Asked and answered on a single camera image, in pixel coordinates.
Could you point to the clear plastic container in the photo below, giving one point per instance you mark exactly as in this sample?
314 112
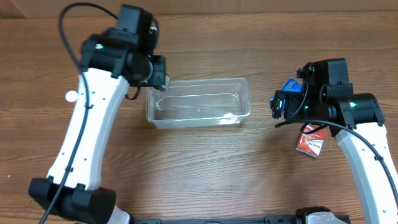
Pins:
199 103

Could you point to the blue box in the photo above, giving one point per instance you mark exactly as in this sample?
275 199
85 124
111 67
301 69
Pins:
292 85

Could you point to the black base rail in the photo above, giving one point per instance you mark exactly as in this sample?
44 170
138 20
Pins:
269 219

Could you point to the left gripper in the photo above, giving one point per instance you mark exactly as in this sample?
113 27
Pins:
158 72

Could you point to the orange bottle white cap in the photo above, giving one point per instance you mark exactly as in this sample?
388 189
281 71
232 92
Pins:
71 96

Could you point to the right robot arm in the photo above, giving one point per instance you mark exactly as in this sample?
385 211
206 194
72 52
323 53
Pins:
327 100

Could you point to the red and white box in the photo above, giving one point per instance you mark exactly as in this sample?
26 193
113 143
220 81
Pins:
309 142

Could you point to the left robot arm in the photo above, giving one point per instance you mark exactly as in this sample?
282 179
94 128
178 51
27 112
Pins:
110 63

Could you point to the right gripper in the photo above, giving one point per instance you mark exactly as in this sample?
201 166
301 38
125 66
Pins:
280 104

